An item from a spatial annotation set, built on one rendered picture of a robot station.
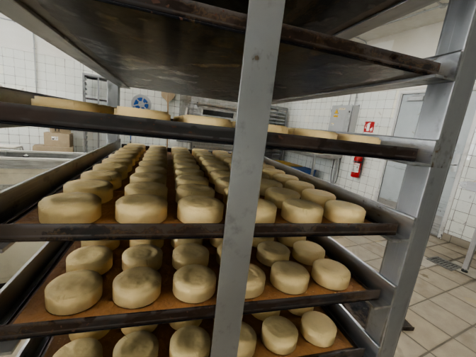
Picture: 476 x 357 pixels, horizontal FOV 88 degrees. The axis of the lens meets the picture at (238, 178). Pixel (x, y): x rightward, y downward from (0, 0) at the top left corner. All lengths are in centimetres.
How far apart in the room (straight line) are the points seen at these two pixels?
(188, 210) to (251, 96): 13
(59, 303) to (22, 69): 601
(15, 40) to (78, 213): 609
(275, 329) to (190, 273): 15
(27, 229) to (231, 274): 17
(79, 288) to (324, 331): 31
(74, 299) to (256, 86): 26
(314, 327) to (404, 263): 15
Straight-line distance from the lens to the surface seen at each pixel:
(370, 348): 45
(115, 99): 83
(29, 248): 215
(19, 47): 628
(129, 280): 31
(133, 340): 38
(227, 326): 30
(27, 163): 198
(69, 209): 26
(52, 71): 616
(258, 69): 23
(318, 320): 44
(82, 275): 33
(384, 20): 44
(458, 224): 451
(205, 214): 25
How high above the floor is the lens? 124
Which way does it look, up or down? 12 degrees down
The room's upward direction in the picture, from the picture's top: 7 degrees clockwise
